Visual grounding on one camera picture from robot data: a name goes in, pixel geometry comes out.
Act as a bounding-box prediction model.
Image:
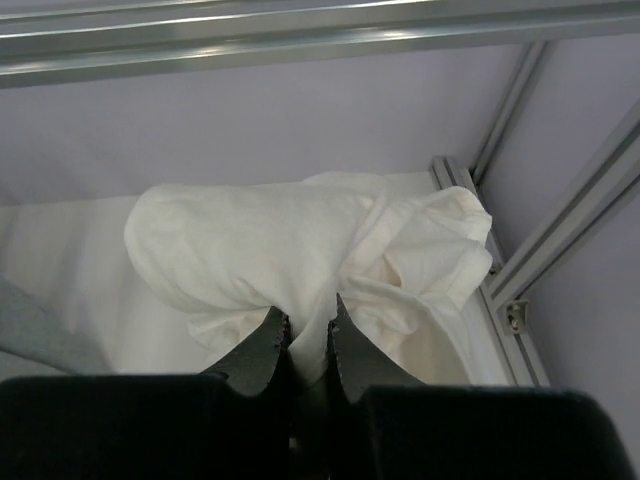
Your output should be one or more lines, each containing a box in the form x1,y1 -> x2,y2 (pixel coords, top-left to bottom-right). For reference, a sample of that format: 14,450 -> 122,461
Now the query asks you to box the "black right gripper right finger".
325,294 -> 424,404

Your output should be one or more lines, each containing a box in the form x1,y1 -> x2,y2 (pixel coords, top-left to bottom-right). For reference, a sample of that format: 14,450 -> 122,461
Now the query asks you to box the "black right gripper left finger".
201,307 -> 290,397

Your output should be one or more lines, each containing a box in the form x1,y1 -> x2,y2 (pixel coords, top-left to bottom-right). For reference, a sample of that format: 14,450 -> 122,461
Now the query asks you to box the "white tank top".
124,172 -> 492,384

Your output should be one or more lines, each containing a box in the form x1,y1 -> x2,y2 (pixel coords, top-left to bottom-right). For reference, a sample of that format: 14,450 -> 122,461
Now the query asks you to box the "grey tank top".
1,280 -> 112,380

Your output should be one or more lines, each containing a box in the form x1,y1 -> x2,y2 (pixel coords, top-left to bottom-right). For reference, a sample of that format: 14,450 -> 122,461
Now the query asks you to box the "aluminium frame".
1,1 -> 639,372

